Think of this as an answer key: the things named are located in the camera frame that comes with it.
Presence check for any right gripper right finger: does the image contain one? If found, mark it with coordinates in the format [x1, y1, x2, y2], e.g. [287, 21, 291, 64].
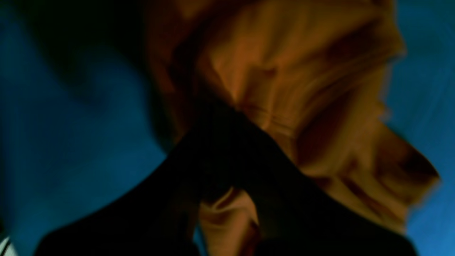
[227, 109, 416, 256]

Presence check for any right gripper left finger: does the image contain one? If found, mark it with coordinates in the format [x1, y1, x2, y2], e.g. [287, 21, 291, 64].
[35, 104, 235, 256]

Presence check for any orange t-shirt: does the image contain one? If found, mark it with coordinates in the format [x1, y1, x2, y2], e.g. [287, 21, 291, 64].
[141, 0, 439, 256]

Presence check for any blue table cloth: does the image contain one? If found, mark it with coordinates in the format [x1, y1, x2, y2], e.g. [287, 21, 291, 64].
[1, 0, 454, 256]

